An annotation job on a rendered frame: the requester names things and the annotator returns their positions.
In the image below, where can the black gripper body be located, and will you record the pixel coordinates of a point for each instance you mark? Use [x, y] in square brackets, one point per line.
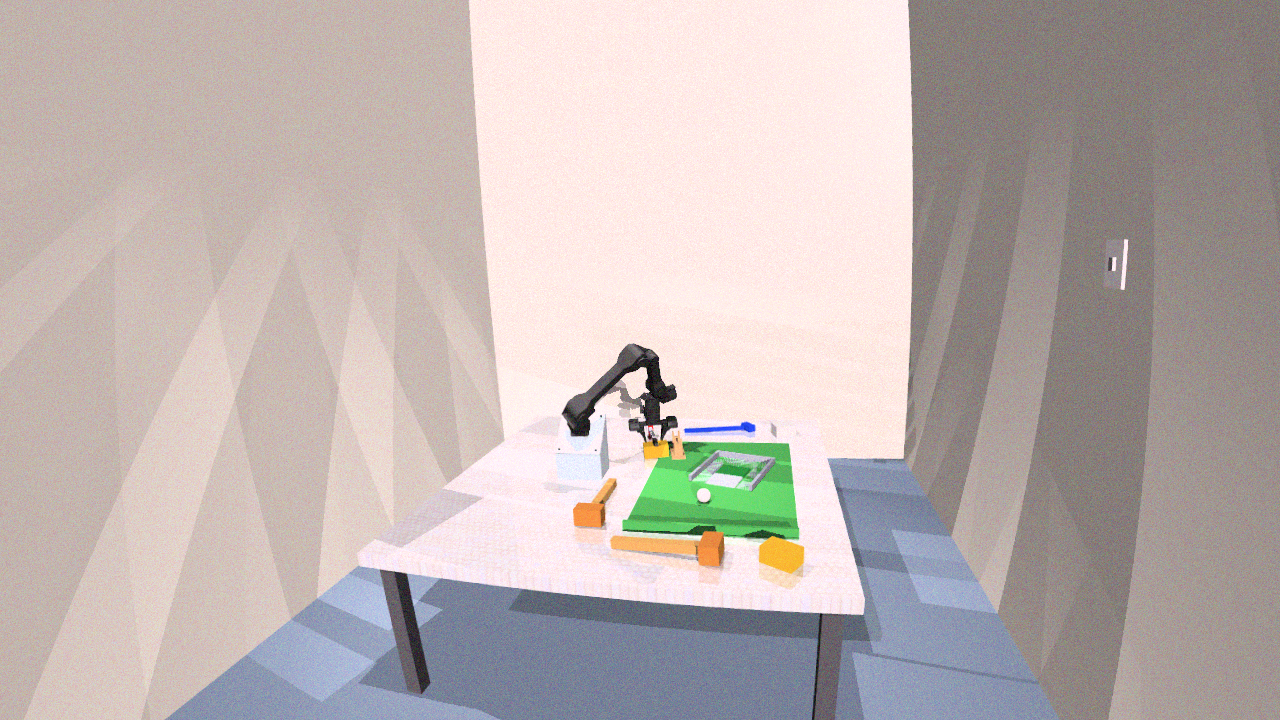
[652, 418]

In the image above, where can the blue golf putter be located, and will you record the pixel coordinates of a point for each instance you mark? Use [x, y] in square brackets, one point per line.
[744, 426]

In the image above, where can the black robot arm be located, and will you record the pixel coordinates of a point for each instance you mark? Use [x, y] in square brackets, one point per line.
[580, 407]

